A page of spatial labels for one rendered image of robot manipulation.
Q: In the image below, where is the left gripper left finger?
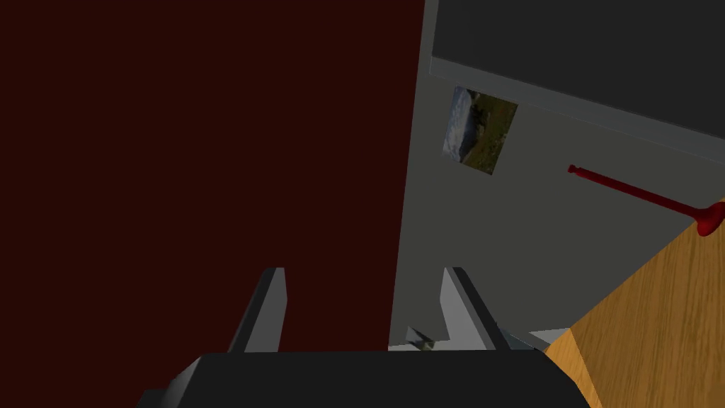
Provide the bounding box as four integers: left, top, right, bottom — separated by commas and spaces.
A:
227, 266, 288, 354

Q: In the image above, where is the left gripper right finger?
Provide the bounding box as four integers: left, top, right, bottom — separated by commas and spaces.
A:
439, 266, 512, 351

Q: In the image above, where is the wooden cabinet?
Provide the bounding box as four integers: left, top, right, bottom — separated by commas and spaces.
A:
543, 199, 725, 408

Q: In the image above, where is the landscape picture on wall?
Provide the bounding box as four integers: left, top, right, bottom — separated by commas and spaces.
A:
441, 85, 519, 176

